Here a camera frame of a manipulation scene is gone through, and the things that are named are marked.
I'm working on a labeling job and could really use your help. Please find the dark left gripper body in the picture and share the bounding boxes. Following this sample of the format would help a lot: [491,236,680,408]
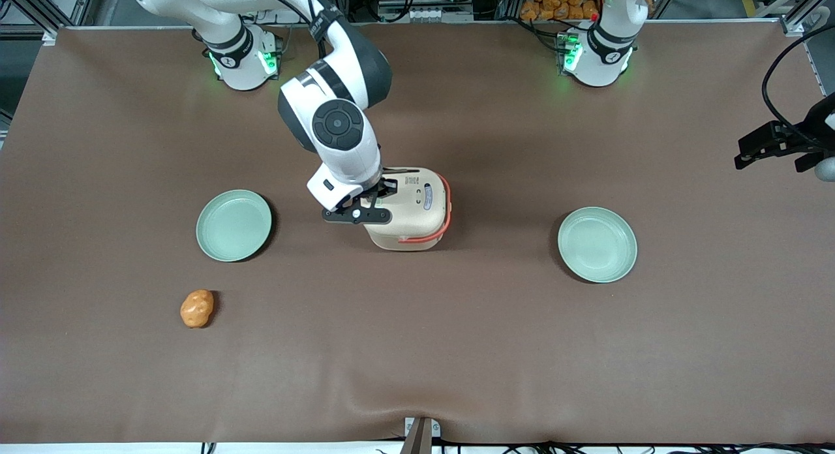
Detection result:
[808,95,835,156]

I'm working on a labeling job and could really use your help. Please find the mint green round plate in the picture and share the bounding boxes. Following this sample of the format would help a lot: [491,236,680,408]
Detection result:
[557,207,638,284]
[196,190,273,263]

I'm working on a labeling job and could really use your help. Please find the brown table mat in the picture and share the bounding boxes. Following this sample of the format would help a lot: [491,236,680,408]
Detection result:
[0,22,835,446]

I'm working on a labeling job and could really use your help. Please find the brown potato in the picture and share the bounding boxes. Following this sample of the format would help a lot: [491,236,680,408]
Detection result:
[180,290,215,329]

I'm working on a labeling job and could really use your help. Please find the bag of orange breads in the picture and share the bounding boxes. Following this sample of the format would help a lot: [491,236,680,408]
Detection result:
[520,0,601,22]

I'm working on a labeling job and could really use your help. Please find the black looped cable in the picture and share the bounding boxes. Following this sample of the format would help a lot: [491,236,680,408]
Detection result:
[761,25,835,149]

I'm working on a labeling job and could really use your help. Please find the aluminium frame profile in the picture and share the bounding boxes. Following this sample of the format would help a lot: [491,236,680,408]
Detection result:
[780,0,835,37]
[0,0,99,36]

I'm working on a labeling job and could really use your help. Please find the metal table edge bracket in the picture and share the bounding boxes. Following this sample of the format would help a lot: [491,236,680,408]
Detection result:
[401,416,442,454]

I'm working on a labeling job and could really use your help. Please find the black cables along table edge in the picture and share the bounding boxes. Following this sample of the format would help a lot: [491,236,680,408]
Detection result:
[199,440,835,454]

